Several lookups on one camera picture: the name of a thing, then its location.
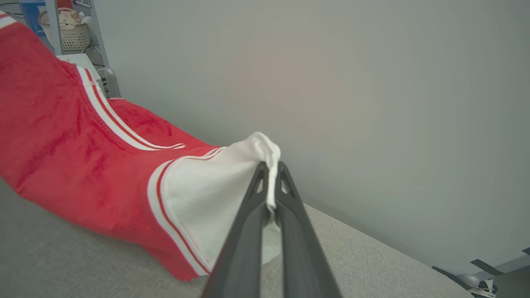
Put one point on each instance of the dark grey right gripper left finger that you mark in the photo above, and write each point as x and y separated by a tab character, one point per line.
244	240

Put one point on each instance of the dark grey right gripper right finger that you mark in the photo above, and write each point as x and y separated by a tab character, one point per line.
304	252

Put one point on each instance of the red white jersey garment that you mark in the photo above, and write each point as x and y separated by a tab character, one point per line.
62	145

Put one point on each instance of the black floor tape strip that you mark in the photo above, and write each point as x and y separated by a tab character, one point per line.
451	277
486	267

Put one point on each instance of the grey rounded furniture foot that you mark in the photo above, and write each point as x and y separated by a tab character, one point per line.
468	280

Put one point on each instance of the white perforated laundry basket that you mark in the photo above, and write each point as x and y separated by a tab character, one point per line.
75	39

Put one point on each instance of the blue cardboard box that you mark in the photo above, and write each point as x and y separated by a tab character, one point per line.
31	14

